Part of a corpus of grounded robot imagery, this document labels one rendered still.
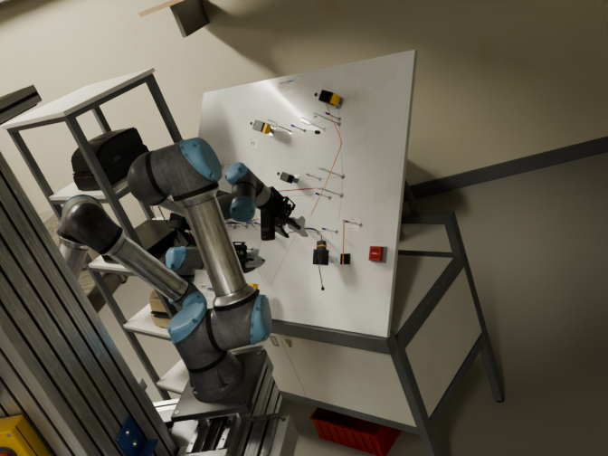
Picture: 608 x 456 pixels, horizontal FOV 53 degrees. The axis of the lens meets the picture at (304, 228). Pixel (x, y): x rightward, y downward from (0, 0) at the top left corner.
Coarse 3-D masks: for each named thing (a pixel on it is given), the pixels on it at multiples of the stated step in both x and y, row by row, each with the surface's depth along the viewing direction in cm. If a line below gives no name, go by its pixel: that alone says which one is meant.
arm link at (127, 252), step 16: (80, 208) 169; (96, 208) 170; (80, 224) 167; (96, 224) 167; (112, 224) 170; (80, 240) 169; (96, 240) 167; (112, 240) 169; (128, 240) 174; (112, 256) 172; (128, 256) 173; (144, 256) 176; (144, 272) 176; (160, 272) 178; (160, 288) 180; (176, 288) 181; (192, 288) 186; (176, 304) 185
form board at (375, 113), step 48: (240, 96) 275; (288, 96) 254; (384, 96) 221; (240, 144) 270; (288, 144) 250; (336, 144) 233; (384, 144) 218; (288, 192) 246; (336, 192) 229; (384, 192) 215; (240, 240) 260; (288, 240) 242; (336, 240) 226; (384, 240) 212; (288, 288) 238; (336, 288) 222; (384, 288) 208; (384, 336) 206
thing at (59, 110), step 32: (64, 96) 305; (96, 96) 255; (160, 96) 281; (32, 160) 291; (96, 160) 257; (64, 192) 295; (96, 192) 273; (128, 192) 269; (128, 224) 269; (160, 256) 288; (128, 320) 332; (160, 384) 344
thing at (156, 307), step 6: (156, 294) 308; (150, 300) 309; (156, 300) 306; (150, 306) 310; (156, 306) 307; (162, 306) 304; (150, 312) 310; (156, 312) 308; (162, 312) 306; (156, 318) 309; (162, 318) 306; (168, 318) 301; (156, 324) 312; (162, 324) 308
